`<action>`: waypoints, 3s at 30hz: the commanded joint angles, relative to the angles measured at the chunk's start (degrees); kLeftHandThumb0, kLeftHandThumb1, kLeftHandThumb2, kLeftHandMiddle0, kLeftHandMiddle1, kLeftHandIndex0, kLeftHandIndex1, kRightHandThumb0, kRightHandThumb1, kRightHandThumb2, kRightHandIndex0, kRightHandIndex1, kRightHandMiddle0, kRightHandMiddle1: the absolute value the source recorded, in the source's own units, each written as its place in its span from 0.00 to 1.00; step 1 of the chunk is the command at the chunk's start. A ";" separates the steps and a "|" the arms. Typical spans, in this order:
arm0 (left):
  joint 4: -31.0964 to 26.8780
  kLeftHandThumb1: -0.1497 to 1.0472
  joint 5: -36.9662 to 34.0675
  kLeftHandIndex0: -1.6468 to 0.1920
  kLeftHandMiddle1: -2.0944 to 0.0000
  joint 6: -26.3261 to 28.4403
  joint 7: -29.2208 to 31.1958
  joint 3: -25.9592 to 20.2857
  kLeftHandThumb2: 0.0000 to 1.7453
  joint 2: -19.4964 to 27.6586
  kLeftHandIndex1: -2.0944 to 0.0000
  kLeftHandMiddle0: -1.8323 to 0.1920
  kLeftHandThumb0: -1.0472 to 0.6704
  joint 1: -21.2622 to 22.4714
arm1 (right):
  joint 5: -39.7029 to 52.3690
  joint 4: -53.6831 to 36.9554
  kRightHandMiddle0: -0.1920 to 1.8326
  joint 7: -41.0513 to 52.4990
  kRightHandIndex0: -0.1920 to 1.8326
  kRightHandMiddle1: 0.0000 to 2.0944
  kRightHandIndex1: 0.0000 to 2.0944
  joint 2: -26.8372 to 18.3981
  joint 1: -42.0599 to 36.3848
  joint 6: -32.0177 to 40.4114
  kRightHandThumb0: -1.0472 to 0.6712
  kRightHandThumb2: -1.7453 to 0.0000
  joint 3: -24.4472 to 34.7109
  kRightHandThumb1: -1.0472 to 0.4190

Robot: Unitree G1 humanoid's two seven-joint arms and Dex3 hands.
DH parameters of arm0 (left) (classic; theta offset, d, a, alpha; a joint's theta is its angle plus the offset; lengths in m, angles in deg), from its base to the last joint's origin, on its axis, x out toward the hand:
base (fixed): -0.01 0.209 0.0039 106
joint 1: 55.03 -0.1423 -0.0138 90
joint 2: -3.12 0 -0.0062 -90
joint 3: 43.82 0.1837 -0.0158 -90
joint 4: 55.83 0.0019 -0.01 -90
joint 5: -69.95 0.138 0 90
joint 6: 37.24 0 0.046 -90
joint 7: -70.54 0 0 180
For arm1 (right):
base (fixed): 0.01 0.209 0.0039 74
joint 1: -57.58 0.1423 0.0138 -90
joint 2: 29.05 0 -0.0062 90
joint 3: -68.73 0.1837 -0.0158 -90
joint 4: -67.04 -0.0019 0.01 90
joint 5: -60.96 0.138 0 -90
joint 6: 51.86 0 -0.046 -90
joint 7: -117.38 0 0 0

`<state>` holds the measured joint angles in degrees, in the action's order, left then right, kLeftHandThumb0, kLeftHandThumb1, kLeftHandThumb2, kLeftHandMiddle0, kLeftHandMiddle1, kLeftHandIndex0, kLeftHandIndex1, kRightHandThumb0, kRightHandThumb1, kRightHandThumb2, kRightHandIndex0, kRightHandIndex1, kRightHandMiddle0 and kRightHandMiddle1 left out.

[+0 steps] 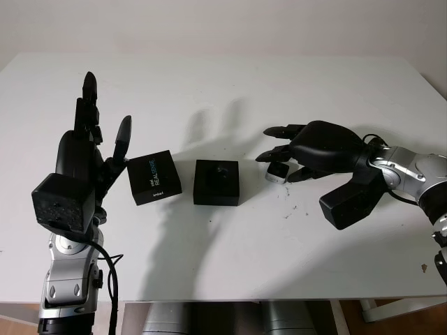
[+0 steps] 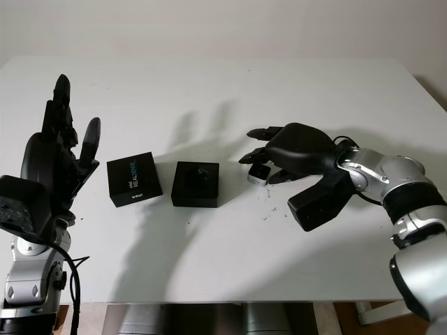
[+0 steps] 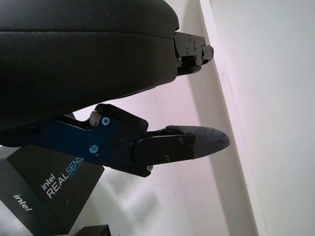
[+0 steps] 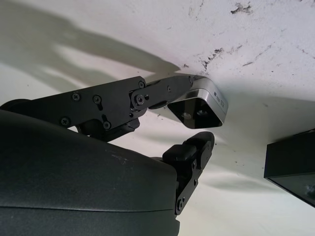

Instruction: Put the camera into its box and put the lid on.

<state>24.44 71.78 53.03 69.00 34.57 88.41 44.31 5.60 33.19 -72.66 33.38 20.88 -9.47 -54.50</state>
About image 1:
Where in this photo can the grey robot thigh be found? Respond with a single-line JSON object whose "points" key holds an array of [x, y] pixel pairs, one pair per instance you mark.
{"points": [[166, 319], [284, 319]]}

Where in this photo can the grey right robot thigh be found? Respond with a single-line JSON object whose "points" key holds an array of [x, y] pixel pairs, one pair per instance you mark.
{"points": [[284, 319]]}

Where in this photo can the black camera box base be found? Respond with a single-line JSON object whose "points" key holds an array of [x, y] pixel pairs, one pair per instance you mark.
{"points": [[216, 185]]}

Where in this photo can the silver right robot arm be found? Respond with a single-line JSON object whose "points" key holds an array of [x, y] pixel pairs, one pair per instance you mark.
{"points": [[401, 164]]}

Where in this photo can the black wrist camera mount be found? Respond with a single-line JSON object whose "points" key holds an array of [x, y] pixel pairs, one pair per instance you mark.
{"points": [[63, 202], [352, 199]]}

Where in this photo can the grey left robot thigh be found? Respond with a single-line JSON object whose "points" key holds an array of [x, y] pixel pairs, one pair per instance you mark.
{"points": [[166, 319]]}

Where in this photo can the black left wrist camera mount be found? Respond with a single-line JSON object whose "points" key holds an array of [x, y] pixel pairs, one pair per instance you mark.
{"points": [[63, 202]]}

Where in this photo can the white table leg frame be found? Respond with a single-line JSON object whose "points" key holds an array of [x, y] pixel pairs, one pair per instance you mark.
{"points": [[384, 310]]}

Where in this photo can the black Intel RealSense box lid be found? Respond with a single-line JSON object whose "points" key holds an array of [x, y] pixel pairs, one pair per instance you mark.
{"points": [[153, 178]]}

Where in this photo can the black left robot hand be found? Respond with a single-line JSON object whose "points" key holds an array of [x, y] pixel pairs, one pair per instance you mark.
{"points": [[77, 153]]}

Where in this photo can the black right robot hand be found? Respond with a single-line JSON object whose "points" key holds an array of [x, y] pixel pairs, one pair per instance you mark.
{"points": [[324, 146]]}

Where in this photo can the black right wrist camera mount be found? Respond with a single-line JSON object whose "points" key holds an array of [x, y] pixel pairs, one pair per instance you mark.
{"points": [[352, 199]]}

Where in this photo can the small silver depth camera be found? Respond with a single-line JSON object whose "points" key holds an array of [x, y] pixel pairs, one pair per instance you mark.
{"points": [[277, 172]]}

